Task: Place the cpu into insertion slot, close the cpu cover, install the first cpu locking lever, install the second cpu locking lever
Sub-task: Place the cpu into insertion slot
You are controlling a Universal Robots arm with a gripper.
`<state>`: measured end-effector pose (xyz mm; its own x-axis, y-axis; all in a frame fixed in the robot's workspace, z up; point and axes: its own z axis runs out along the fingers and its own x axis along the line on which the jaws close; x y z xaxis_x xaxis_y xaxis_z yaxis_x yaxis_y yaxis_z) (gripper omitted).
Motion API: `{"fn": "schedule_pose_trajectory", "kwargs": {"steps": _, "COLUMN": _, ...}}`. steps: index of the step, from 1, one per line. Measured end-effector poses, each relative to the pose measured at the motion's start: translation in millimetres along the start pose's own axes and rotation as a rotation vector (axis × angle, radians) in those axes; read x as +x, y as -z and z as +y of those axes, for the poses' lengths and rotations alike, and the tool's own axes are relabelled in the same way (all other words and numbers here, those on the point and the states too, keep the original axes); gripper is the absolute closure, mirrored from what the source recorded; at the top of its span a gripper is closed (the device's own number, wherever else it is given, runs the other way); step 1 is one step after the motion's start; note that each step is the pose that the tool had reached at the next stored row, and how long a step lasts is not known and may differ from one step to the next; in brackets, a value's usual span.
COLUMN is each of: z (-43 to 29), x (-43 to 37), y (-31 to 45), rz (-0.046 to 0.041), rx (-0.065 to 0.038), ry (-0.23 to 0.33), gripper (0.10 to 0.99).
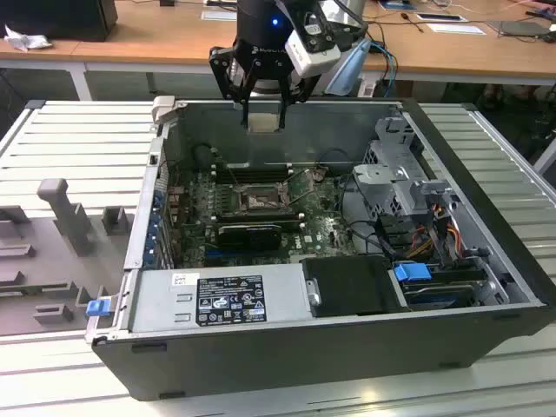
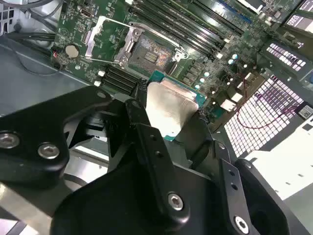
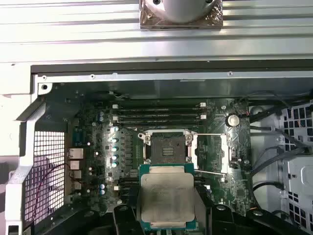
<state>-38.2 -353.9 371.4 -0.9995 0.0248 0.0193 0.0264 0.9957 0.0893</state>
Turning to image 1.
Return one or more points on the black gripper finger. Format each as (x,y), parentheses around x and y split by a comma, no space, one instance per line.
(223,69)
(299,89)

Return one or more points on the square CPU chip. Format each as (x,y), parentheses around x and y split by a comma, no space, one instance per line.
(264,123)

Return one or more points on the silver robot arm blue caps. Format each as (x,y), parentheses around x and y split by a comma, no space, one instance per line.
(349,65)

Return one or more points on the black RAM slot bank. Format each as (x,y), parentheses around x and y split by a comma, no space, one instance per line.
(256,174)
(260,216)

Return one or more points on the CPU socket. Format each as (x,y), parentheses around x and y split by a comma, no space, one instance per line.
(260,197)

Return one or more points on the grey case release latch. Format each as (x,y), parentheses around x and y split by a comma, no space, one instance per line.
(165,108)

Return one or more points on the black round capacitor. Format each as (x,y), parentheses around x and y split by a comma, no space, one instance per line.
(202,155)

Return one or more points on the grey metal drive cage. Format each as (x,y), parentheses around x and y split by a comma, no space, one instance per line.
(382,178)

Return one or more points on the green motherboard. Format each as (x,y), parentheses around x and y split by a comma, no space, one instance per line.
(313,230)

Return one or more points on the black graphics card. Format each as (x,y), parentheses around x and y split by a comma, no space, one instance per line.
(247,238)

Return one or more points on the white framed phone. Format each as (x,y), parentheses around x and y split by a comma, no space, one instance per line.
(441,17)

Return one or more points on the white paper sheet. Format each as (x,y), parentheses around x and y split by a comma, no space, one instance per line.
(456,28)

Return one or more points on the black computer tower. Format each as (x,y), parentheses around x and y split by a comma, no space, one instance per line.
(56,17)

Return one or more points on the blue card retainer clips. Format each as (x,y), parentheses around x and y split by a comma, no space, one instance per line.
(153,234)

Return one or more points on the crumpled white paper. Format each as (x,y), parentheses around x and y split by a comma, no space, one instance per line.
(26,40)

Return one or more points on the hard disk in blue carrier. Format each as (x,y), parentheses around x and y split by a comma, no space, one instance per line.
(412,273)

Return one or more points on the dark grey laptop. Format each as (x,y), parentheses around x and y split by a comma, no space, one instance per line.
(519,28)

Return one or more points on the silver power supply unit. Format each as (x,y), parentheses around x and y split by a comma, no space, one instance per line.
(152,299)

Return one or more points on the grey parts rack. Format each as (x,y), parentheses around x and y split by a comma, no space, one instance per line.
(65,260)

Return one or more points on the blue plastic case latch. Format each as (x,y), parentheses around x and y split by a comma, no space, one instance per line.
(97,307)

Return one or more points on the black open PC case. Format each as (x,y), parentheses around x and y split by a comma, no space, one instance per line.
(304,365)

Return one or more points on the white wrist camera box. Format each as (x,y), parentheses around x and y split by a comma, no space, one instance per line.
(315,54)

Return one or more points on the wooden desk white frame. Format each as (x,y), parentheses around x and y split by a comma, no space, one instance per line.
(174,39)

